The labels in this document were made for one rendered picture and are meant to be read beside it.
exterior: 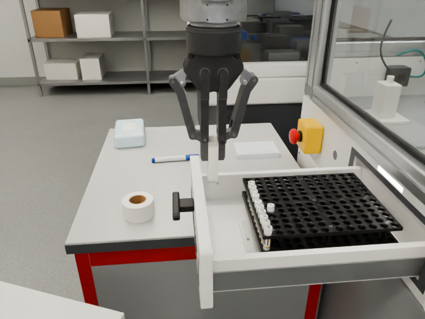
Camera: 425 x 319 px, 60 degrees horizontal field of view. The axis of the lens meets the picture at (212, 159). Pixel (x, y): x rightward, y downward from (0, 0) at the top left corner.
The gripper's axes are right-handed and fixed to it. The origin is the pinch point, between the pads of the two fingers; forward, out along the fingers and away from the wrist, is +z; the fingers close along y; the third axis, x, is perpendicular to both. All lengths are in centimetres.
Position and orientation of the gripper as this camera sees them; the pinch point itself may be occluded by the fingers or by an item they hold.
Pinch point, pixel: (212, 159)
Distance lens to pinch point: 58.3
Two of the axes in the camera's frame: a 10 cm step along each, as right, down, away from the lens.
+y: 9.9, -0.4, 0.9
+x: -1.0, -4.4, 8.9
